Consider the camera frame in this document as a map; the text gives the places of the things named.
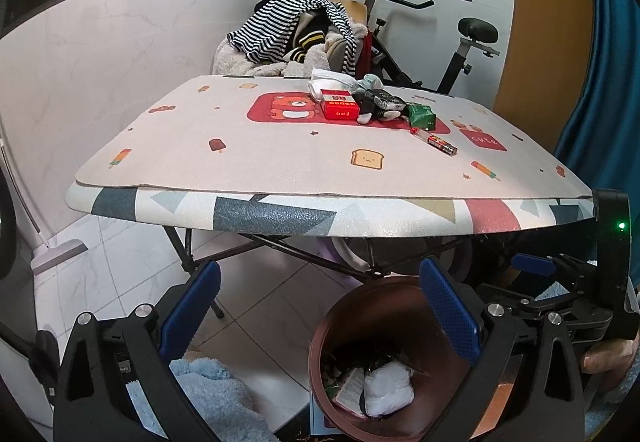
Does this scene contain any blue fleece sleeve left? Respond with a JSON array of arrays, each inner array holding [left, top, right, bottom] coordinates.
[[124, 356, 281, 442]]

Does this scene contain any wooden chair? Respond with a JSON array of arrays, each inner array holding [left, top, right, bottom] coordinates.
[[331, 0, 369, 25]]

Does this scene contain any black exercise bike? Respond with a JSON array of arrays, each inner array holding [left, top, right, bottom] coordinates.
[[362, 0, 500, 95]]

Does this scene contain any folding table with patterned cover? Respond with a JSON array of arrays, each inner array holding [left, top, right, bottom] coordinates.
[[64, 74, 597, 321]]

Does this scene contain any red cigarette box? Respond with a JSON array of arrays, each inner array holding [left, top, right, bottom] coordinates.
[[320, 89, 360, 121]]

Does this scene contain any blue curtain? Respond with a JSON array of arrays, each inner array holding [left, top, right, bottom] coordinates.
[[554, 0, 640, 284]]

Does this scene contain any striped black white shirt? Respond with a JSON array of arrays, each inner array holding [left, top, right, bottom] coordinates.
[[227, 0, 358, 75]]

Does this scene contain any pink cartoon table mat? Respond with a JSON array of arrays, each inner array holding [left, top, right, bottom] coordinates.
[[76, 76, 590, 199]]

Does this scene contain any brown round trash bin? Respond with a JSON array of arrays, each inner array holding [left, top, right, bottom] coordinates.
[[307, 276, 511, 442]]

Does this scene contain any white fluffy sock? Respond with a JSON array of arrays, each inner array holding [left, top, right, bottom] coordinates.
[[308, 68, 384, 102]]

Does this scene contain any person's right hand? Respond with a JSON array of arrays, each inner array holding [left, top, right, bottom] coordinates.
[[580, 335, 639, 392]]

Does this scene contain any white stuffed plastic bag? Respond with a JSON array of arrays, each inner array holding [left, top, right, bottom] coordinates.
[[363, 361, 416, 418]]

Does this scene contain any red snack wrapper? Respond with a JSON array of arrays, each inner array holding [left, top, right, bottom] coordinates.
[[410, 128, 458, 157]]

